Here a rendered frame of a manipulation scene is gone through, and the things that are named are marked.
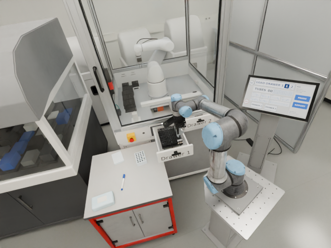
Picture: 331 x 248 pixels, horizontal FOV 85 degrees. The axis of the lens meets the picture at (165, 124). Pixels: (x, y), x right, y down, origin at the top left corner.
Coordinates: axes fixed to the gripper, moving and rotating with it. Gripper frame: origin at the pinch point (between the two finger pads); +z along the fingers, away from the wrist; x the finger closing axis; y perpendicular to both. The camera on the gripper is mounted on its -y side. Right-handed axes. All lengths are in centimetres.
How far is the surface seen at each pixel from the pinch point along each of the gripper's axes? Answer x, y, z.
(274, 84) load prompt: 14, 90, -18
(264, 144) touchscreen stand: 5, 92, 46
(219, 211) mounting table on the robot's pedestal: -56, 12, 21
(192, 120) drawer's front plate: 21.1, 20.5, 7.0
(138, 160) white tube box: -1.5, -34.7, 17.5
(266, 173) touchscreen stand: 0, 103, 94
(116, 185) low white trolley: -18, -54, 21
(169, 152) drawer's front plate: -10.8, -9.5, 6.7
